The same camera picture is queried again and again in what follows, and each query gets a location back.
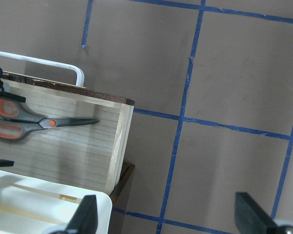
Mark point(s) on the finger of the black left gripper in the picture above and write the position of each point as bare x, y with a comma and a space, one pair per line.
6, 163

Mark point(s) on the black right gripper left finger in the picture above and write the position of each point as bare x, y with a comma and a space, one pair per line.
84, 220

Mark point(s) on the light wood drawer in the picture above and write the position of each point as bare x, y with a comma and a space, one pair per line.
89, 156

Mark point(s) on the white drawer handle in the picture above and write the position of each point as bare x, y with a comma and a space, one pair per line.
77, 70

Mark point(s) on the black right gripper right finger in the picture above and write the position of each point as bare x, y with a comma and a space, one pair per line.
250, 218

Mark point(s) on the cream plastic tray stack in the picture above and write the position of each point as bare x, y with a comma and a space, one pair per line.
30, 205

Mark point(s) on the dark brown wooden drawer box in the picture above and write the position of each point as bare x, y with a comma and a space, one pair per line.
126, 171

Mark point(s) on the grey orange scissors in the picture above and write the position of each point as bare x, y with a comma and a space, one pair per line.
16, 122

